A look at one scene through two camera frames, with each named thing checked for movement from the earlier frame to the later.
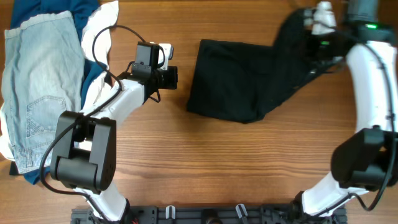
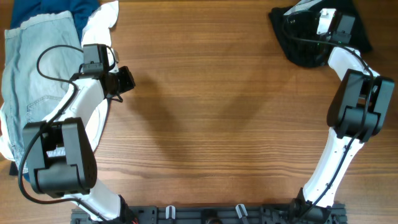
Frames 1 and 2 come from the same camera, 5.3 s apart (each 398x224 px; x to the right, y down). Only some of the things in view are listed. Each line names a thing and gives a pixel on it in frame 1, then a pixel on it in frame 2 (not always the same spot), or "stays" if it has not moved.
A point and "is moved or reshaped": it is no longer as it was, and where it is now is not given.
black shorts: x=238 y=81 is moved or reshaped
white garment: x=96 y=38 stays
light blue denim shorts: x=43 y=74 stays
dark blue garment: x=25 y=10 stays
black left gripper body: x=166 y=79 → x=122 y=81
